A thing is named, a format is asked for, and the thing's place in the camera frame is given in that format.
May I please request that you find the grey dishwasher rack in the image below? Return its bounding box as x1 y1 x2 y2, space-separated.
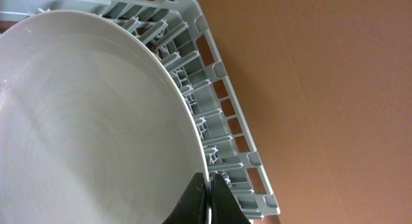
1 0 280 221

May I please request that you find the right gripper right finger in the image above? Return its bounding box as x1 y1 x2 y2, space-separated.
210 174 250 224

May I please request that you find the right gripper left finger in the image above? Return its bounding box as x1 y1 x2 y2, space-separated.
162 173 206 224

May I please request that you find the grey round plate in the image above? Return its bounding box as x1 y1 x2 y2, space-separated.
1 10 208 223

